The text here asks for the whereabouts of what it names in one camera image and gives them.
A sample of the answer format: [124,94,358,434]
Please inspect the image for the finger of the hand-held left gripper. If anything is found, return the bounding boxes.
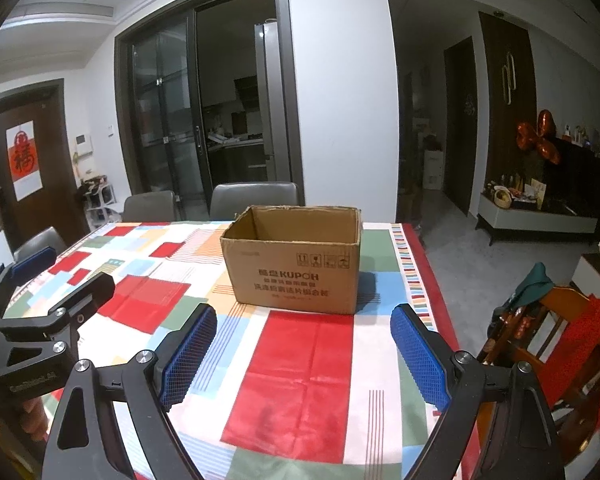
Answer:
[0,272,117,356]
[0,245,57,313]

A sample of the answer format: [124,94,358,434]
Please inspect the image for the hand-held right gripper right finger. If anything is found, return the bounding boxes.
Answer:
[390,302,566,480]

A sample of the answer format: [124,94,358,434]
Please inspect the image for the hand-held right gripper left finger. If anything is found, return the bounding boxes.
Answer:
[42,302,219,480]

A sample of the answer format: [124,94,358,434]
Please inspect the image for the brown cardboard box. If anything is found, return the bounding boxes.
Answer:
[220,204,364,316]

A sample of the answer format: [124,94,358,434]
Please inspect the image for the person's left hand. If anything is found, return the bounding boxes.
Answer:
[16,394,49,442]

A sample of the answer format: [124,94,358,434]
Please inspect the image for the grey dining chair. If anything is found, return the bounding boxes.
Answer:
[12,226,69,264]
[122,190,177,224]
[209,181,301,221]

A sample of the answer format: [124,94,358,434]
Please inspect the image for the white shelf rack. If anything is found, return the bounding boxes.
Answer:
[77,174,119,229]

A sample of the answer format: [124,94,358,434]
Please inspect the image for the brown entrance door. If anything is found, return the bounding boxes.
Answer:
[0,79,79,254]

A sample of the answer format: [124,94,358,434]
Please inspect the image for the colourful patchwork tablecloth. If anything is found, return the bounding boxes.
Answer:
[2,220,482,480]

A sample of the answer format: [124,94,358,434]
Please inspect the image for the green cloth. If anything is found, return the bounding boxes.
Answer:
[510,262,556,309]

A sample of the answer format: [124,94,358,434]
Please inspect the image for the wooden chair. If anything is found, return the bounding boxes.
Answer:
[477,280,600,480]

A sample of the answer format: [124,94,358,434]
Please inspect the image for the red cloth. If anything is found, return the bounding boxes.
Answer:
[550,295,600,429]

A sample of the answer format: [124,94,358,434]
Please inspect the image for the white low sideboard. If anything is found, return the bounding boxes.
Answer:
[477,190,600,247]

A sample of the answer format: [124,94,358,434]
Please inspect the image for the white carton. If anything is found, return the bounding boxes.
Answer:
[422,149,444,191]

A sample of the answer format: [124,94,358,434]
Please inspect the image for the kitchen counter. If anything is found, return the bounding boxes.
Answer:
[207,135,267,187]

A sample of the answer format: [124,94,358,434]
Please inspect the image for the glass sliding door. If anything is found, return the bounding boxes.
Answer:
[115,0,302,222]

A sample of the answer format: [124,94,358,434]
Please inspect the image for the dark room door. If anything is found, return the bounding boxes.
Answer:
[444,36,481,217]

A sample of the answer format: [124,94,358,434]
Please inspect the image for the orange foil balloons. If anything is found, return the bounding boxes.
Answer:
[516,109,564,165]

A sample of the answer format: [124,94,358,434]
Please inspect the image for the grey refrigerator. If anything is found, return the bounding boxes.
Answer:
[253,20,294,187]

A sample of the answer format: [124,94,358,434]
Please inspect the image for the red and white wall poster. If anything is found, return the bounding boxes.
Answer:
[6,120,44,204]

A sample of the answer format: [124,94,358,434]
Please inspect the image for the dark wardrobe door with handles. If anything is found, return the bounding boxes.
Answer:
[480,10,539,202]

